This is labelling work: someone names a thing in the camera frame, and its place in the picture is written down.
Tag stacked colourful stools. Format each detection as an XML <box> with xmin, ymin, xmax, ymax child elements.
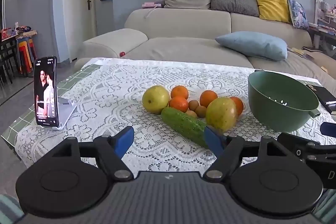
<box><xmin>17</xmin><ymin>37</ymin><xmax>37</xmax><ymax>75</ymax></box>

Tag white phone stand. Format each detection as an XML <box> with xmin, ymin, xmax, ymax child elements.
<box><xmin>52</xmin><ymin>97</ymin><xmax>77</xmax><ymax>130</ymax></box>

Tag pink item on sofa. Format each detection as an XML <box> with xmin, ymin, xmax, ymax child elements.
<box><xmin>142</xmin><ymin>2</ymin><xmax>162</xmax><ymax>9</ymax></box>

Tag yellow cushion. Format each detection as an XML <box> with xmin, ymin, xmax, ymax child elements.
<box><xmin>256</xmin><ymin>0</ymin><xmax>290</xmax><ymax>23</ymax></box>

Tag pen on notebook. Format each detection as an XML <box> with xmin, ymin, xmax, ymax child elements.
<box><xmin>325</xmin><ymin>101</ymin><xmax>336</xmax><ymax>105</ymax></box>

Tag smartphone on stand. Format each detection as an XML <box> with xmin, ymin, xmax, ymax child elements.
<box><xmin>34</xmin><ymin>56</ymin><xmax>59</xmax><ymax>127</ymax></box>

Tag brown kiwi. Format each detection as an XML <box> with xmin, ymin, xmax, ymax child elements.
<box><xmin>195</xmin><ymin>105</ymin><xmax>207</xmax><ymax>118</ymax></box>
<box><xmin>185</xmin><ymin>110</ymin><xmax>198</xmax><ymax>118</ymax></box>
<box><xmin>189</xmin><ymin>100</ymin><xmax>199</xmax><ymax>111</ymax></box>

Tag brown kiwi bottom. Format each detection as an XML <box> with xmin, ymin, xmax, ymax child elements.
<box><xmin>185</xmin><ymin>110</ymin><xmax>198</xmax><ymax>118</ymax></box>

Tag orange mandarin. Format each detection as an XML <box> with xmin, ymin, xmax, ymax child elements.
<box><xmin>170</xmin><ymin>85</ymin><xmax>189</xmax><ymax>100</ymax></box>
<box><xmin>199</xmin><ymin>90</ymin><xmax>218</xmax><ymax>107</ymax></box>
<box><xmin>169</xmin><ymin>96</ymin><xmax>189</xmax><ymax>113</ymax></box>
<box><xmin>231</xmin><ymin>97</ymin><xmax>244</xmax><ymax>117</ymax></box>

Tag cluttered side desk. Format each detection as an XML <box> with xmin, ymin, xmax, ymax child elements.
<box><xmin>309</xmin><ymin>0</ymin><xmax>335</xmax><ymax>57</ymax></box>

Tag blue patterned cushion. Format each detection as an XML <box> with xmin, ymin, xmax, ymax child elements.
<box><xmin>287</xmin><ymin>0</ymin><xmax>309</xmax><ymax>30</ymax></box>

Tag beige sofa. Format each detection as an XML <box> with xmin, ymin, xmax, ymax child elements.
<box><xmin>75</xmin><ymin>9</ymin><xmax>335</xmax><ymax>94</ymax></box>

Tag books on sofa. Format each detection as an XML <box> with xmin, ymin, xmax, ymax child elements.
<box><xmin>288</xmin><ymin>48</ymin><xmax>314</xmax><ymax>61</ymax></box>

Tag black notebook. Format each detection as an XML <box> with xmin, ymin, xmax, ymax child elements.
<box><xmin>307</xmin><ymin>84</ymin><xmax>336</xmax><ymax>115</ymax></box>

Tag white lace tablecloth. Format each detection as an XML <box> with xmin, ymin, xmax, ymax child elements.
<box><xmin>14</xmin><ymin>56</ymin><xmax>336</xmax><ymax>175</ymax></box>

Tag green cucumber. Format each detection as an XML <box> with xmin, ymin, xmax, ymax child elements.
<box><xmin>161</xmin><ymin>107</ymin><xmax>208</xmax><ymax>148</ymax></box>

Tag green colander bowl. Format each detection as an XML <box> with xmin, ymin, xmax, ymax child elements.
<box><xmin>248</xmin><ymin>70</ymin><xmax>321</xmax><ymax>132</ymax></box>

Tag grey cushion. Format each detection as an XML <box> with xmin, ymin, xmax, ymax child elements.
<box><xmin>210</xmin><ymin>0</ymin><xmax>260</xmax><ymax>17</ymax></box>

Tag brown kiwi top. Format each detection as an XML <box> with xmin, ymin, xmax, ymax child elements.
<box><xmin>189</xmin><ymin>100</ymin><xmax>199</xmax><ymax>111</ymax></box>

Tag light blue pillow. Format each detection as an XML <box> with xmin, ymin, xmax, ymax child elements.
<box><xmin>215</xmin><ymin>31</ymin><xmax>288</xmax><ymax>61</ymax></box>

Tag green grid table mat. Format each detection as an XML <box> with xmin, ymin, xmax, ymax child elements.
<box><xmin>1</xmin><ymin>64</ymin><xmax>99</xmax><ymax>149</ymax></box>

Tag black dining table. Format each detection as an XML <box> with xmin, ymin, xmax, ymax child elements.
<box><xmin>1</xmin><ymin>36</ymin><xmax>20</xmax><ymax>84</ymax></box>

